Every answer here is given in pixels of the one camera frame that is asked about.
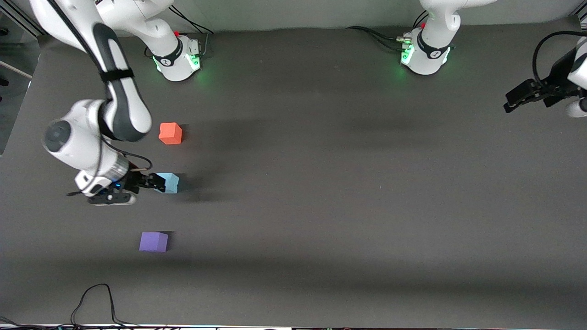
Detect thin black loose cable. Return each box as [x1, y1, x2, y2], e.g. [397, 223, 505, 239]
[0, 283, 140, 330]

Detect light blue foam block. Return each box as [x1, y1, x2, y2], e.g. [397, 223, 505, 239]
[155, 173, 180, 194]

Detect black left arm base cables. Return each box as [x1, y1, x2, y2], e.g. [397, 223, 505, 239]
[346, 9, 429, 52]

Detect dark grey table cover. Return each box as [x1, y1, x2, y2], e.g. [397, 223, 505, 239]
[0, 16, 587, 328]

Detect orange foam block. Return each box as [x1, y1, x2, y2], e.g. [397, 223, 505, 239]
[159, 122, 183, 145]

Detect black arm base cables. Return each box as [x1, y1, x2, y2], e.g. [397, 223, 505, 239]
[346, 9, 429, 52]
[167, 5, 216, 58]

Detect purple foam block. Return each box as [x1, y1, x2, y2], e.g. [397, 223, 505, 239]
[139, 232, 169, 253]

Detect black right arm base cables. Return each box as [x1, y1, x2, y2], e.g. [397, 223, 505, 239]
[167, 5, 216, 58]

